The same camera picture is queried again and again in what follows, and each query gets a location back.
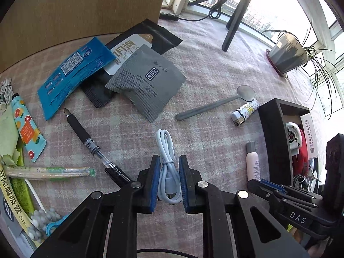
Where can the potted spider plant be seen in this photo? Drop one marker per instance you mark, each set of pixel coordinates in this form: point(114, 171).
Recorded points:
point(287, 53)

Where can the yellow packet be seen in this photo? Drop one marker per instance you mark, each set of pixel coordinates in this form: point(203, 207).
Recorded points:
point(13, 207)

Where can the blue foil packet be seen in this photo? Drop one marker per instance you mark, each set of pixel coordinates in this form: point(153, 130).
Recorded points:
point(70, 78)

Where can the orange-printed hand cream tube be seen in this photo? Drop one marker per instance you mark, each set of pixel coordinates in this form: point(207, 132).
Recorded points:
point(27, 129)

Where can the green packet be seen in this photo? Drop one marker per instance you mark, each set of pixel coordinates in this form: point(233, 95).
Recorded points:
point(24, 196)

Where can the grey spoon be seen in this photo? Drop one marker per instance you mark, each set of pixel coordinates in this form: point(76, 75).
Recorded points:
point(204, 108)

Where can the red plant saucer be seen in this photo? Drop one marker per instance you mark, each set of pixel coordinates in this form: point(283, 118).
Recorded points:
point(271, 61)

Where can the desktop with pink plaid cloth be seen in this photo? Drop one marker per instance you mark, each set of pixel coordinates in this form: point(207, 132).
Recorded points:
point(215, 72)

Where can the black foil packet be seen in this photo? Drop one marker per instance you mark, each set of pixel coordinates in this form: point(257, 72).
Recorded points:
point(150, 32)

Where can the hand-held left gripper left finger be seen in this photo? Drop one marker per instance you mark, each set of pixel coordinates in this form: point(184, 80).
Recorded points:
point(154, 182)

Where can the black tray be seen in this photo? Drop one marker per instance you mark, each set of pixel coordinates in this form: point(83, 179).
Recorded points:
point(274, 139)

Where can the white plastic stick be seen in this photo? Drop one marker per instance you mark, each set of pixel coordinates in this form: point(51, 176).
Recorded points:
point(35, 193)

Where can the grey foil packet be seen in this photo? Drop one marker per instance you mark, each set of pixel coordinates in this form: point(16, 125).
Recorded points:
point(145, 86)

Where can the white plug adapter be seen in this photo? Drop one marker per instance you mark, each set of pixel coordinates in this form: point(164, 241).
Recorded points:
point(294, 137)

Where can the light green cloth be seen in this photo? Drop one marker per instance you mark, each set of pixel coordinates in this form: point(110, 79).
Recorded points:
point(8, 134)

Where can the black gel pen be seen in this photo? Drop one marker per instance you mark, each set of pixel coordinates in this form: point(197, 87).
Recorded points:
point(80, 131)

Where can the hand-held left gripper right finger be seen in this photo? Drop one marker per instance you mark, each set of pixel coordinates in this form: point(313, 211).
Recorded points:
point(184, 182)

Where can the red cloth bag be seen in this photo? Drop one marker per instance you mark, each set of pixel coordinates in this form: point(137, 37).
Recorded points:
point(301, 161)

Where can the black tripod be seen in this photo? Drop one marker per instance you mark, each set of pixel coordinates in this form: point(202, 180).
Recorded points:
point(233, 24)

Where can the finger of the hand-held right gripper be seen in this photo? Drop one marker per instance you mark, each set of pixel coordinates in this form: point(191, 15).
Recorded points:
point(274, 185)
point(263, 190)

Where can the grey bumpy massage balls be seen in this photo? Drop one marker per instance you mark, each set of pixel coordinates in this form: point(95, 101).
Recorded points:
point(43, 217)

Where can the blue plastic hook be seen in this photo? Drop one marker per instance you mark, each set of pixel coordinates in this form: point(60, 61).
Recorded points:
point(57, 222)

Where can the patterned lighter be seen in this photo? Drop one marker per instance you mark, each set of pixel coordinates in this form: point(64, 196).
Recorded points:
point(246, 111)

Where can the pink cosmetic bottle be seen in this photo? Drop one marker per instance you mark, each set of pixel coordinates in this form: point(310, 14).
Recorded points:
point(254, 164)

